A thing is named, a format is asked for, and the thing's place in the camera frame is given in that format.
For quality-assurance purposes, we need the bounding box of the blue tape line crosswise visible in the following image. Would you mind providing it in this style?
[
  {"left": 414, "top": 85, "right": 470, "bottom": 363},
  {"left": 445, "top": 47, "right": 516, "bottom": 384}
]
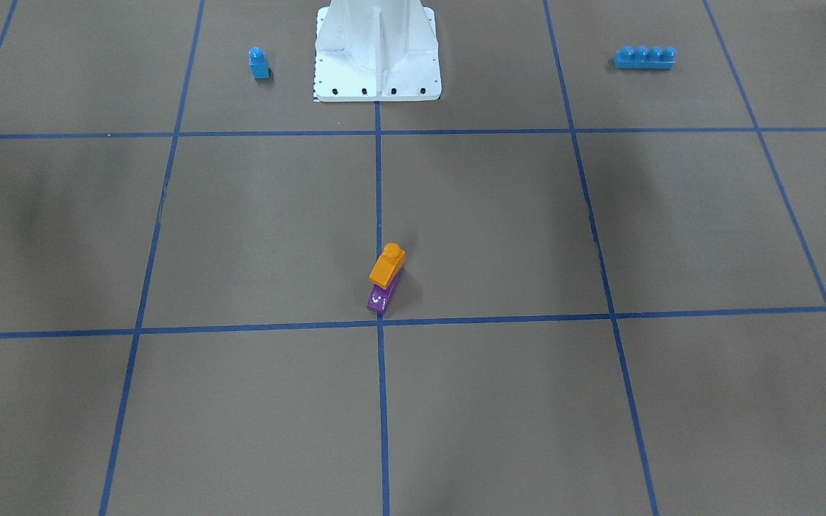
[{"left": 0, "top": 306, "right": 826, "bottom": 340}]

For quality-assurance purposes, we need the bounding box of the blue tape line lengthwise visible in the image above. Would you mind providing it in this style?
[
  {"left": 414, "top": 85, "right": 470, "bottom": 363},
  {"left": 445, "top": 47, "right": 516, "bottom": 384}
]
[{"left": 374, "top": 102, "right": 391, "bottom": 515}]

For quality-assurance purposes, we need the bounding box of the purple trapezoid block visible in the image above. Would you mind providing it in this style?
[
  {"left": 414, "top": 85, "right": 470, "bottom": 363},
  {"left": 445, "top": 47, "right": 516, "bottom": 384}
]
[{"left": 366, "top": 268, "right": 404, "bottom": 315}]

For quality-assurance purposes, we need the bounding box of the long blue studded block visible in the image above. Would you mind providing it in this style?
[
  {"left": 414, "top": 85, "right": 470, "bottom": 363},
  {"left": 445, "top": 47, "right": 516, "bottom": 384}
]
[{"left": 613, "top": 45, "right": 678, "bottom": 70}]

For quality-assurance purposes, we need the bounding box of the small blue block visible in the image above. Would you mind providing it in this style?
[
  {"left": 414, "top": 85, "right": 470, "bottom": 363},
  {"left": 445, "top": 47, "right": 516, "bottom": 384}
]
[{"left": 248, "top": 47, "right": 271, "bottom": 80}]

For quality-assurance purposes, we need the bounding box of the orange trapezoid block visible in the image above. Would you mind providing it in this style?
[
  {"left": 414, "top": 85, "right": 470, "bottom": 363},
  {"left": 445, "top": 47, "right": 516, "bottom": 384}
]
[{"left": 369, "top": 242, "right": 407, "bottom": 290}]

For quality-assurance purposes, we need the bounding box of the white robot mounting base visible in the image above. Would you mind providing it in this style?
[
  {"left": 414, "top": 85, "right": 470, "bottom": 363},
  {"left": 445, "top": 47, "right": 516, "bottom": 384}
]
[{"left": 313, "top": 1, "right": 442, "bottom": 102}]

